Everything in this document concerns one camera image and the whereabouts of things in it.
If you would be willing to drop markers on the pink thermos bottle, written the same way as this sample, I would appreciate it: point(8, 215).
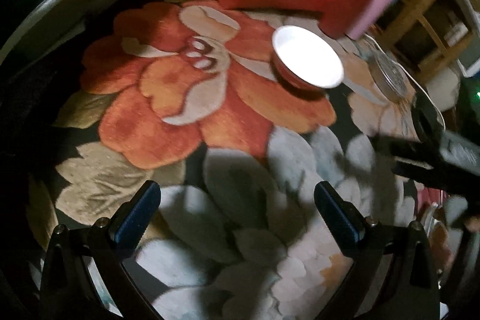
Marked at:
point(375, 10)

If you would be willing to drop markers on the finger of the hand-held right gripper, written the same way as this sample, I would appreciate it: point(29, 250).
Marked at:
point(412, 157)
point(427, 121)

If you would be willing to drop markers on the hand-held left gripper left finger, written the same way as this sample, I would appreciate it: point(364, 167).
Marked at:
point(137, 218)

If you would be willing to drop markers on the white bowl with red outside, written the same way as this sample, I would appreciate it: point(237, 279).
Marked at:
point(307, 55)

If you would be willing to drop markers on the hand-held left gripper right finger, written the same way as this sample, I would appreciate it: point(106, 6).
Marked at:
point(337, 220)

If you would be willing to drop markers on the round metal tin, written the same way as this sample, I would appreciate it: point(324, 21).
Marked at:
point(392, 76)

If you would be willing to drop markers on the wooden chair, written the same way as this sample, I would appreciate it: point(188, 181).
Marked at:
point(431, 5)

